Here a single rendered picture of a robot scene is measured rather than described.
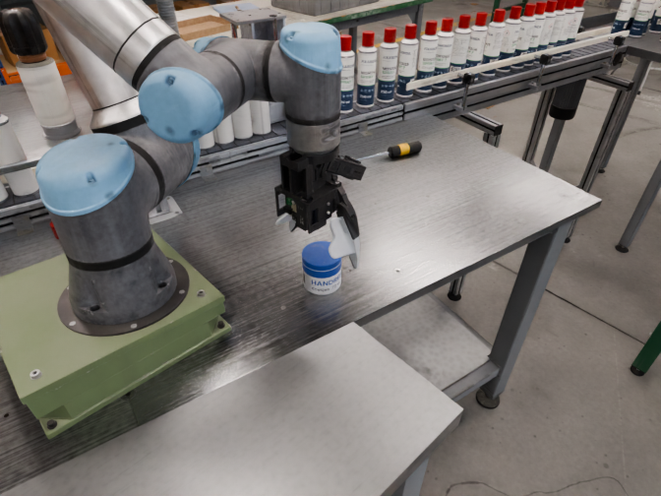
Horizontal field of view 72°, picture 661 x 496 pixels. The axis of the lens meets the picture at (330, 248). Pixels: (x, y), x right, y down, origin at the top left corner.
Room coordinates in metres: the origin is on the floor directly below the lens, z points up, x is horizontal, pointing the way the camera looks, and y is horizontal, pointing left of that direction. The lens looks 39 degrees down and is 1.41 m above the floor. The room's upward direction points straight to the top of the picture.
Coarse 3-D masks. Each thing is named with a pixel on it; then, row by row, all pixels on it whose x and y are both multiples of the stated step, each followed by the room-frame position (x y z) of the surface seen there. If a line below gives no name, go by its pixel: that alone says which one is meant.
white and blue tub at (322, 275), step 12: (312, 252) 0.62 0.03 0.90; (324, 252) 0.62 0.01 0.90; (312, 264) 0.59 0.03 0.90; (324, 264) 0.59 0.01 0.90; (336, 264) 0.59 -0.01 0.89; (312, 276) 0.58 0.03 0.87; (324, 276) 0.58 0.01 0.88; (336, 276) 0.59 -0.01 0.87; (312, 288) 0.59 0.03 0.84; (324, 288) 0.58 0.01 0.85; (336, 288) 0.59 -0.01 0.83
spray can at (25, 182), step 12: (0, 120) 0.84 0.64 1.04; (0, 132) 0.83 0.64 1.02; (12, 132) 0.85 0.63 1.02; (0, 144) 0.83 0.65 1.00; (12, 144) 0.84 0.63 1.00; (0, 156) 0.82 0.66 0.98; (12, 156) 0.83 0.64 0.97; (24, 156) 0.85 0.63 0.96; (12, 180) 0.82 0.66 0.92; (24, 180) 0.83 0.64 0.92; (24, 192) 0.83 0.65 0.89; (36, 192) 0.84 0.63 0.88
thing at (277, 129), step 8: (376, 104) 1.34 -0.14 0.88; (384, 104) 1.34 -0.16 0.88; (392, 104) 1.34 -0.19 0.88; (352, 112) 1.28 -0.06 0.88; (360, 112) 1.28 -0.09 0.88; (368, 112) 1.28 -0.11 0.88; (272, 128) 1.17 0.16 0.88; (280, 128) 1.17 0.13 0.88; (256, 136) 1.12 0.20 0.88; (264, 136) 1.12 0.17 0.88; (272, 136) 1.12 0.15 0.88; (232, 144) 1.08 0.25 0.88; (240, 144) 1.08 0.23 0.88; (248, 144) 1.08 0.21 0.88; (200, 152) 1.03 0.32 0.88; (208, 152) 1.03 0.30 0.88; (216, 152) 1.04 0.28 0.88; (8, 192) 0.85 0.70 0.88; (8, 200) 0.81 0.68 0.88; (16, 200) 0.81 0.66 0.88; (24, 200) 0.81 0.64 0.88; (32, 200) 0.82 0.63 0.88; (0, 208) 0.79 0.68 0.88
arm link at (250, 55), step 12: (216, 36) 0.63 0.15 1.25; (228, 36) 0.64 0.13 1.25; (204, 48) 0.61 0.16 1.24; (216, 48) 0.56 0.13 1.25; (228, 48) 0.57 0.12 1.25; (240, 48) 0.59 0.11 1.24; (252, 48) 0.60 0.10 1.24; (264, 48) 0.59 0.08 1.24; (240, 60) 0.56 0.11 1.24; (252, 60) 0.58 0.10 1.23; (264, 60) 0.58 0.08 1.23; (252, 72) 0.57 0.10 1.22; (264, 72) 0.57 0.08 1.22; (252, 84) 0.56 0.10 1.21; (264, 84) 0.57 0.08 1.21; (252, 96) 0.58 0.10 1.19; (264, 96) 0.58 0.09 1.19
